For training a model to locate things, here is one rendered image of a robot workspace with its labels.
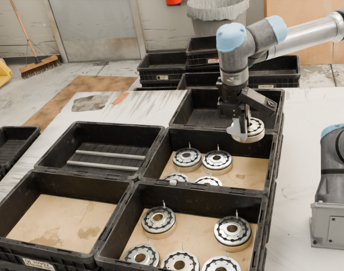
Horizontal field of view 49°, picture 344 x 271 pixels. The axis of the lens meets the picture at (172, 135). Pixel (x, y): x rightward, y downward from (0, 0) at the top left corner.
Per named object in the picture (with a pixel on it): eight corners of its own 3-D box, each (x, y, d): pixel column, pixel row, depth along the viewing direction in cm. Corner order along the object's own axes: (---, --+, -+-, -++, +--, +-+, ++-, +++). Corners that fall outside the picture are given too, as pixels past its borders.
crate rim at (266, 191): (278, 137, 129) (278, 132, 127) (268, 200, 106) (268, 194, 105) (167, 130, 142) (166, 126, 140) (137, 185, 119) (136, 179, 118)
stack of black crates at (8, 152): (20, 165, 272) (1, 125, 253) (57, 166, 264) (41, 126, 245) (-14, 205, 240) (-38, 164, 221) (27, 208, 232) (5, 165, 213)
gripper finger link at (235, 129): (228, 140, 118) (227, 114, 114) (248, 141, 116) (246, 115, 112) (226, 145, 116) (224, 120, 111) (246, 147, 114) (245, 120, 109)
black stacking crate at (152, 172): (277, 160, 134) (278, 134, 127) (267, 223, 111) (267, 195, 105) (171, 151, 147) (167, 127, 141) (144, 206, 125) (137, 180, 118)
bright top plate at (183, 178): (192, 175, 127) (192, 173, 126) (185, 196, 119) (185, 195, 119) (164, 173, 130) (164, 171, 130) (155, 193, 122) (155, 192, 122)
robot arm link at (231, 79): (249, 58, 104) (245, 75, 98) (250, 72, 107) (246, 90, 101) (222, 58, 106) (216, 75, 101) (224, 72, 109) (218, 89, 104)
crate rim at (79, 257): (137, 185, 119) (136, 179, 118) (93, 265, 96) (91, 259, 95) (33, 173, 132) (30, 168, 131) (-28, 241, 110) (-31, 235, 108)
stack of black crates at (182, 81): (240, 112, 287) (238, 71, 268) (236, 135, 263) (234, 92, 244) (188, 112, 297) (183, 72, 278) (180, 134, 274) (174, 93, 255)
